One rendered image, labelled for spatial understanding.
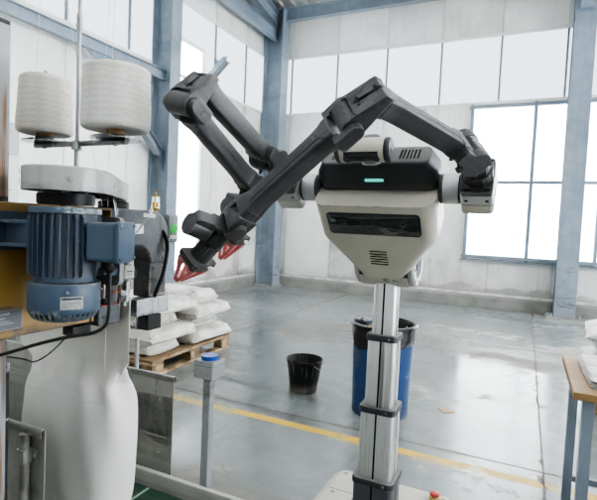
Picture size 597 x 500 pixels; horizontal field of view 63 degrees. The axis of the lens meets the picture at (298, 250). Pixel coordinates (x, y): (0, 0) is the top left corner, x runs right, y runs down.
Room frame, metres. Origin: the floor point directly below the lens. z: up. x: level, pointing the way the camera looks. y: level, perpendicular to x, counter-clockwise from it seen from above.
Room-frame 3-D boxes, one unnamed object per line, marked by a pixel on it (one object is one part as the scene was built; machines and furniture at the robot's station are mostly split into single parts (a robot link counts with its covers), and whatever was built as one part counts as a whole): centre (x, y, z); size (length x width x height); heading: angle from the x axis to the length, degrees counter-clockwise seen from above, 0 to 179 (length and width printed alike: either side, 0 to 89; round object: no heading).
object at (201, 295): (4.92, 1.17, 0.56); 0.67 x 0.43 x 0.15; 65
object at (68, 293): (1.08, 0.52, 1.21); 0.15 x 0.15 x 0.25
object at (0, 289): (1.21, 0.73, 1.18); 0.34 x 0.25 x 0.31; 155
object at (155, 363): (4.62, 1.29, 0.07); 1.20 x 0.82 x 0.14; 157
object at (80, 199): (1.08, 0.52, 1.35); 0.12 x 0.12 x 0.04
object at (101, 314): (1.37, 0.55, 1.04); 0.08 x 0.06 x 0.05; 155
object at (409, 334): (3.43, -0.64, 0.32); 0.51 x 0.48 x 0.65; 155
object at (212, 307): (4.82, 0.99, 0.44); 0.68 x 0.44 x 0.15; 155
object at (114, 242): (1.08, 0.42, 1.25); 0.10 x 0.08 x 0.12; 0
